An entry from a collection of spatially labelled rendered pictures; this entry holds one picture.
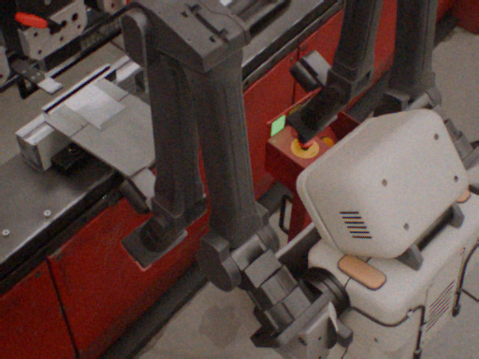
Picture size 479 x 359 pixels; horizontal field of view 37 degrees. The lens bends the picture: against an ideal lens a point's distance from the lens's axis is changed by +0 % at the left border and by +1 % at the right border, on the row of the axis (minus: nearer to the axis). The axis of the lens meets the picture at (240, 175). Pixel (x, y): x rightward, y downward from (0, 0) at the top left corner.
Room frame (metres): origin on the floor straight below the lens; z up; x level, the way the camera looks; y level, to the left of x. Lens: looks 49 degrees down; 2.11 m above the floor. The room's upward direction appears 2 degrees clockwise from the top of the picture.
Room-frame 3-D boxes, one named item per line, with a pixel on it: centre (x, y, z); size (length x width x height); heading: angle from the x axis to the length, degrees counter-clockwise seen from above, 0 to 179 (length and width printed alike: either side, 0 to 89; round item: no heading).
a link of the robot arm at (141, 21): (0.70, 0.09, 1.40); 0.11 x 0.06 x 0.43; 138
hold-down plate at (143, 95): (1.18, 0.32, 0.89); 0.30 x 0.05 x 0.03; 143
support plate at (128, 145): (1.10, 0.27, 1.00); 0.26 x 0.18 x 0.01; 53
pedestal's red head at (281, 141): (1.30, -0.19, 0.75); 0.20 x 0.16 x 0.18; 136
